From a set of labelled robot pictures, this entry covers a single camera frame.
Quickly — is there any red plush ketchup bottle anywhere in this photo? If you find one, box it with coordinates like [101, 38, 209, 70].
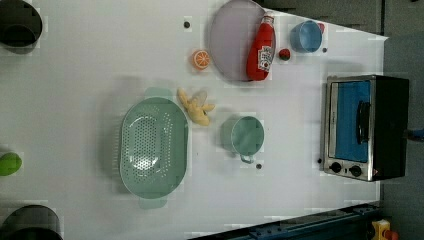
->
[246, 12, 274, 81]

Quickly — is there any grey round plate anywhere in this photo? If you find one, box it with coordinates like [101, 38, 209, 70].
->
[209, 0, 276, 81]

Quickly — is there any yellow red clamp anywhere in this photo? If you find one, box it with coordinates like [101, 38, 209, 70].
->
[371, 219, 399, 240]

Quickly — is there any yellow toy banana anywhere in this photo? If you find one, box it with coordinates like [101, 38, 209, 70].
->
[177, 88, 215, 126]

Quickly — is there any red toy strawberry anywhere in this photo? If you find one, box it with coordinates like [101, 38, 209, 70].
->
[279, 48, 291, 61]

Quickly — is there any black cylinder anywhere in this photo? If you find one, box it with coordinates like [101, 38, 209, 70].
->
[1, 205, 63, 240]
[0, 0, 43, 47]

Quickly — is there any blue cup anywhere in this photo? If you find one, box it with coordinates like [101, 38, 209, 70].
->
[290, 20, 322, 53]

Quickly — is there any green round object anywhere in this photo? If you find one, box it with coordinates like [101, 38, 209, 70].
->
[0, 152, 22, 176]

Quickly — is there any red toy behind cup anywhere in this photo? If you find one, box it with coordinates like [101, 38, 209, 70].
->
[318, 23, 325, 33]

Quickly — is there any green perforated colander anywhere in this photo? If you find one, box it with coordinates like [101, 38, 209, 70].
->
[119, 87, 189, 209]

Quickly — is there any orange slice toy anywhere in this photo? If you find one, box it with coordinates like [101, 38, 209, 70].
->
[192, 50, 210, 70]

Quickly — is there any silver toaster oven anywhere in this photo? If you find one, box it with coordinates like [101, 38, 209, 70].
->
[323, 75, 409, 182]

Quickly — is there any green mug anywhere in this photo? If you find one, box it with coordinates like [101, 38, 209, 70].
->
[220, 116, 265, 164]

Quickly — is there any black cylinder upper left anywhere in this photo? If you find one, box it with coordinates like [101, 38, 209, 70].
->
[0, 0, 43, 47]

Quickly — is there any black cylinder lower left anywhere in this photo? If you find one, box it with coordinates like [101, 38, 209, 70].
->
[1, 205, 63, 240]

